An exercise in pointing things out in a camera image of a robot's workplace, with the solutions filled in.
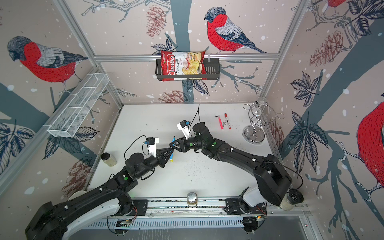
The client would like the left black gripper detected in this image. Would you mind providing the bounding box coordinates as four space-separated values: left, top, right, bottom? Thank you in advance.
135 147 174 180

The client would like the blue pen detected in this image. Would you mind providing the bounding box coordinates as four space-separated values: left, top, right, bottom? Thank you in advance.
170 136 176 159

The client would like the pink pen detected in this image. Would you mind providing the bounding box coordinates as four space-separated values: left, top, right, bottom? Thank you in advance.
218 116 224 130

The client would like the white marker pen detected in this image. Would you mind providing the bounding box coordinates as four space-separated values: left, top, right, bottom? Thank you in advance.
226 117 232 130

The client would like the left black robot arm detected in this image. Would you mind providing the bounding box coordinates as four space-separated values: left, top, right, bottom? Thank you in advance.
25 148 174 240

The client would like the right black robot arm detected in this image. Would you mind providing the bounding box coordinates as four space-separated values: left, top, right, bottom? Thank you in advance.
170 122 292 206

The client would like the small jar black lid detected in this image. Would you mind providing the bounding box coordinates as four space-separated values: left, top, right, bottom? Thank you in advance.
101 152 117 167

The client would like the red cassava chips bag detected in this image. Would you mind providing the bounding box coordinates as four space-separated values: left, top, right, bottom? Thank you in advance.
159 51 206 82

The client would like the chrome spiral glass holder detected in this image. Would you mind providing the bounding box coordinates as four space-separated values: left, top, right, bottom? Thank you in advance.
243 97 285 145

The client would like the right jar black lid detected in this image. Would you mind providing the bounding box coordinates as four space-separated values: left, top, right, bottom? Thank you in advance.
280 189 304 211

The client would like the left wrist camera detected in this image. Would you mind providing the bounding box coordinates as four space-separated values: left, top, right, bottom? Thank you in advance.
145 137 159 157

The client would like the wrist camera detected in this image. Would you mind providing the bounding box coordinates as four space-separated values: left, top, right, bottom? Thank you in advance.
177 120 191 140
145 137 159 157

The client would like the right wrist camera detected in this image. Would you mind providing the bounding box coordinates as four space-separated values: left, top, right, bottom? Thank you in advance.
177 120 191 140

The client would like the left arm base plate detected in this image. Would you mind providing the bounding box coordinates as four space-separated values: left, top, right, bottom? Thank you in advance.
113 199 149 217

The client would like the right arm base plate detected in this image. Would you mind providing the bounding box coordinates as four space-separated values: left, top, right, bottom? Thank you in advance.
224 198 267 215

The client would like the white mesh wall shelf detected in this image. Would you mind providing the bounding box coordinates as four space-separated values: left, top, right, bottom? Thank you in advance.
45 73 110 138

